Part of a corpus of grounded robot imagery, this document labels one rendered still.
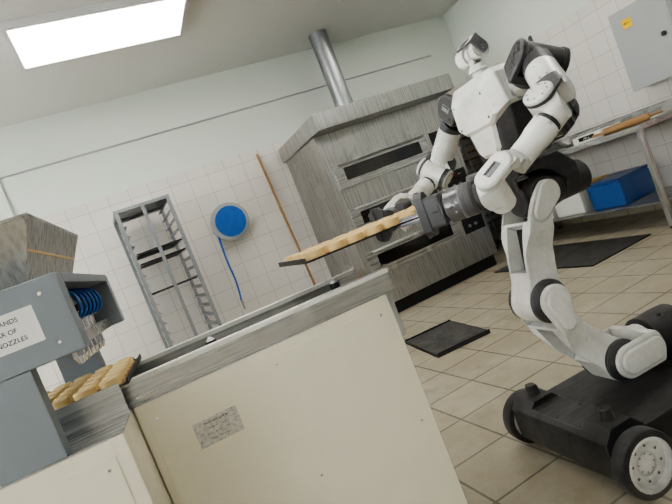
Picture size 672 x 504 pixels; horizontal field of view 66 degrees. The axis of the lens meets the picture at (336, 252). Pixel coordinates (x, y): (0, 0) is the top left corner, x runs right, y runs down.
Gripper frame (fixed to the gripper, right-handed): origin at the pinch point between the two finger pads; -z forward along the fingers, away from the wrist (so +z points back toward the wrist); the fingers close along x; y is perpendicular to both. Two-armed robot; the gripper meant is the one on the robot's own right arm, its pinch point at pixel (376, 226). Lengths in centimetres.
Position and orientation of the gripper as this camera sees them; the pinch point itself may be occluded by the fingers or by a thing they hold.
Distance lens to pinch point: 180.2
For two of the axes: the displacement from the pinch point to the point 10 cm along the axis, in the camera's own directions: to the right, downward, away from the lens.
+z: 4.3, -2.2, 8.7
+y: 8.3, -2.9, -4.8
